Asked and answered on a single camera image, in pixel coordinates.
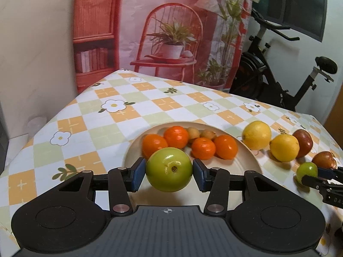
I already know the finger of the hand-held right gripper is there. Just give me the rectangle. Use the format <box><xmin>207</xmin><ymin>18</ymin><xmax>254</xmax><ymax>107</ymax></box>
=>
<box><xmin>317</xmin><ymin>166</ymin><xmax>343</xmax><ymax>179</ymax></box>
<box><xmin>301</xmin><ymin>175</ymin><xmax>343</xmax><ymax>193</ymax></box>

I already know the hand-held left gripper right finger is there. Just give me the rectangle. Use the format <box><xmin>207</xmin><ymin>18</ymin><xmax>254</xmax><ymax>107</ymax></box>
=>
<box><xmin>193</xmin><ymin>158</ymin><xmax>279</xmax><ymax>217</ymax></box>

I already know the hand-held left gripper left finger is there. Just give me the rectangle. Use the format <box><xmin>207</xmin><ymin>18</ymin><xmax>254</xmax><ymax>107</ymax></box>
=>
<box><xmin>57</xmin><ymin>157</ymin><xmax>146</xmax><ymax>217</ymax></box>

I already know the red apple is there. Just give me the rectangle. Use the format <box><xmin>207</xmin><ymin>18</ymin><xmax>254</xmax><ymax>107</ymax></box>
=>
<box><xmin>292</xmin><ymin>129</ymin><xmax>313</xmax><ymax>158</ymax></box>
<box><xmin>311</xmin><ymin>151</ymin><xmax>337</xmax><ymax>170</ymax></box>

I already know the green apple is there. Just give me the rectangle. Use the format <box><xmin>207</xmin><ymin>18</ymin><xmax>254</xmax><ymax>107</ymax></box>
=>
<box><xmin>145</xmin><ymin>147</ymin><xmax>193</xmax><ymax>192</ymax></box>
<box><xmin>296</xmin><ymin>162</ymin><xmax>319</xmax><ymax>185</ymax></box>

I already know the mandarin orange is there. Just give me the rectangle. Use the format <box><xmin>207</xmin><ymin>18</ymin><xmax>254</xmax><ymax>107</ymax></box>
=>
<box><xmin>191</xmin><ymin>137</ymin><xmax>216</xmax><ymax>160</ymax></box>
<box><xmin>214</xmin><ymin>135</ymin><xmax>239</xmax><ymax>160</ymax></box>
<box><xmin>141</xmin><ymin>134</ymin><xmax>169</xmax><ymax>159</ymax></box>
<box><xmin>163</xmin><ymin>126</ymin><xmax>189</xmax><ymax>149</ymax></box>

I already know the cream round bowl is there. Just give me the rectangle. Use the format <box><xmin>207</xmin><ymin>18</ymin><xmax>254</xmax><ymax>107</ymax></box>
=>
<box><xmin>122</xmin><ymin>122</ymin><xmax>263</xmax><ymax>206</ymax></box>

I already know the yellow lemon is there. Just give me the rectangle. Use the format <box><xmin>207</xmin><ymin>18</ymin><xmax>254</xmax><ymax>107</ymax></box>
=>
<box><xmin>242</xmin><ymin>121</ymin><xmax>272</xmax><ymax>150</ymax></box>
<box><xmin>269</xmin><ymin>134</ymin><xmax>300</xmax><ymax>162</ymax></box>

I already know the orange wooden door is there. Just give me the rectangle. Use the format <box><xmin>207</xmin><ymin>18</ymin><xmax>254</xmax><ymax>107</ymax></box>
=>
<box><xmin>324</xmin><ymin>84</ymin><xmax>343</xmax><ymax>146</ymax></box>

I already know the checkered flower tablecloth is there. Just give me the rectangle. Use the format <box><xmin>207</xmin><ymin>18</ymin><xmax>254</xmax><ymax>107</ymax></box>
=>
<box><xmin>0</xmin><ymin>68</ymin><xmax>343</xmax><ymax>257</ymax></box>

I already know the black exercise bike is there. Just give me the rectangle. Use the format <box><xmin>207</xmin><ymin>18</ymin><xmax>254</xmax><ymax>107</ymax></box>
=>
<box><xmin>230</xmin><ymin>8</ymin><xmax>338</xmax><ymax>111</ymax></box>

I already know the printed red chair backdrop cloth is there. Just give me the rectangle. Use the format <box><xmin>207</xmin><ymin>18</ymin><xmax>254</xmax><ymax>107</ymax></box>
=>
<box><xmin>72</xmin><ymin>0</ymin><xmax>255</xmax><ymax>94</ymax></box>

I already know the dark window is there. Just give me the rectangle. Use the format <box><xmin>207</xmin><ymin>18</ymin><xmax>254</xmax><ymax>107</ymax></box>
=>
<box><xmin>253</xmin><ymin>0</ymin><xmax>329</xmax><ymax>43</ymax></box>

